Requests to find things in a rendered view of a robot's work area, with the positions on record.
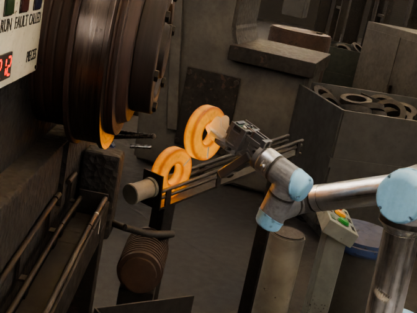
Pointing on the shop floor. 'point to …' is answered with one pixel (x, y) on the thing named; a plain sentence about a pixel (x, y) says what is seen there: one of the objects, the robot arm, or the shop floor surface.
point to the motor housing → (141, 267)
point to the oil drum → (300, 39)
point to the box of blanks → (352, 138)
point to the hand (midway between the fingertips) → (206, 126)
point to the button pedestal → (327, 260)
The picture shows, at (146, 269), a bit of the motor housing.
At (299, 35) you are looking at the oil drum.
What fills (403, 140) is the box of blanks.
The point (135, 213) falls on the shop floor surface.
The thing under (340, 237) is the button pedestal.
